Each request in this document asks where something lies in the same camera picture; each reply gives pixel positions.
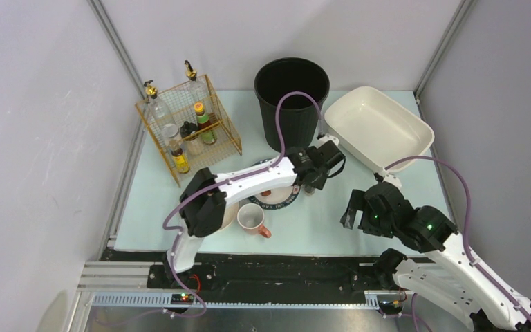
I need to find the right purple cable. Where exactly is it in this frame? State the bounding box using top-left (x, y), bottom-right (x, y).
top-left (384, 156), bottom-right (531, 332)

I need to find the silver lid spice jar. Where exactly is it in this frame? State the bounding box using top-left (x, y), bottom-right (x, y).
top-left (160, 123), bottom-right (180, 152)

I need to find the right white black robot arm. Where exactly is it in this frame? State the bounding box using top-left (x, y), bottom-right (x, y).
top-left (341, 182), bottom-right (531, 331)

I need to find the yellow cap sauce bottle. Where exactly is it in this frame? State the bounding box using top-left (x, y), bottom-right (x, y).
top-left (194, 102), bottom-right (216, 145)

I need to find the cream round plate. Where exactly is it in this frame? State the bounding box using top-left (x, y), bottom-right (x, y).
top-left (218, 202), bottom-right (240, 232)

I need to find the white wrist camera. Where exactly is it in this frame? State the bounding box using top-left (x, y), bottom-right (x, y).
top-left (373, 169), bottom-right (402, 189)
top-left (315, 133), bottom-right (339, 147)

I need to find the brown cap small bottle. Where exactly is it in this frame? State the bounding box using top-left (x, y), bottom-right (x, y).
top-left (169, 140), bottom-right (190, 174)

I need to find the purple cable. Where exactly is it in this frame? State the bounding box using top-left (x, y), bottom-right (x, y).
top-left (384, 156), bottom-right (531, 332)
top-left (162, 91), bottom-right (324, 319)

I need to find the white rectangular basin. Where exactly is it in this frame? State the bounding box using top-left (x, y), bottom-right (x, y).
top-left (324, 86), bottom-right (435, 172)

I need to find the black cap pepper jar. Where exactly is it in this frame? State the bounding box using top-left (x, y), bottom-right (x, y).
top-left (302, 185), bottom-right (316, 196)

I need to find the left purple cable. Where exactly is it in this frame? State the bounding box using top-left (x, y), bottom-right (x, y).
top-left (162, 91), bottom-right (324, 319)

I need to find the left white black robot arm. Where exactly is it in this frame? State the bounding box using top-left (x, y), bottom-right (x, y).
top-left (162, 141), bottom-right (346, 275)

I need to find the glass oil bottle gold spout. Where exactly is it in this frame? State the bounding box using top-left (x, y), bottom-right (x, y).
top-left (143, 80), bottom-right (175, 140)

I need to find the yellow wire mesh rack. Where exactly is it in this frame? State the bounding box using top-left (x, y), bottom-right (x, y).
top-left (136, 75), bottom-right (243, 186)

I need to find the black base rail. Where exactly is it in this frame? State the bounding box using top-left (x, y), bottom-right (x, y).
top-left (100, 247), bottom-right (459, 304)

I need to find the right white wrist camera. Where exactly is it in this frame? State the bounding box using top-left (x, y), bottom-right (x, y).
top-left (373, 169), bottom-right (402, 189)

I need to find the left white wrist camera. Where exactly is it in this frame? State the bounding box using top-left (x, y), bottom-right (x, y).
top-left (315, 133), bottom-right (339, 147)

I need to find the black lid spice jar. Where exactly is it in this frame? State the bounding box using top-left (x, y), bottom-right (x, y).
top-left (180, 121), bottom-right (204, 156)

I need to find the patterned rim white plate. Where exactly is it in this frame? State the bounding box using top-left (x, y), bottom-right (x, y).
top-left (247, 158), bottom-right (302, 211)

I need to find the black plastic trash bin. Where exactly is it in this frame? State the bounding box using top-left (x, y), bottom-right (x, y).
top-left (254, 57), bottom-right (330, 152)

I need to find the pink ceramic mug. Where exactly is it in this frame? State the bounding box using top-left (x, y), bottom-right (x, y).
top-left (236, 203), bottom-right (272, 239)

